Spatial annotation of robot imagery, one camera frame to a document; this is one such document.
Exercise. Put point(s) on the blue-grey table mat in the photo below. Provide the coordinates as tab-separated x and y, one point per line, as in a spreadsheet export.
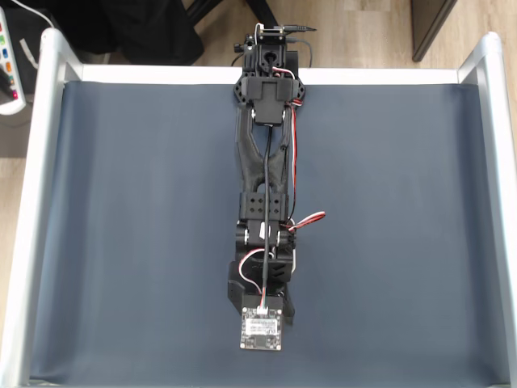
121	202

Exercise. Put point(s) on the black office chair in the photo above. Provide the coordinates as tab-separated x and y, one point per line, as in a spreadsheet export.
141	32

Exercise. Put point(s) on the dark brown cabinet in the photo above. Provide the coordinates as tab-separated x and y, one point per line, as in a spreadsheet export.
428	24

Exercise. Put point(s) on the white device with coloured buttons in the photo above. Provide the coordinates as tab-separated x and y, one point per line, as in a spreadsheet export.
12	101

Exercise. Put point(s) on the white tape strip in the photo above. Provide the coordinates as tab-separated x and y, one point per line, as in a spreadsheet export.
29	53

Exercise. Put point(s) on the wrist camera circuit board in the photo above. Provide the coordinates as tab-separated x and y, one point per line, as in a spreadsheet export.
262	331

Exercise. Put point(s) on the white metal table frame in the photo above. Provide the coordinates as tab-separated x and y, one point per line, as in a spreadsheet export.
40	121

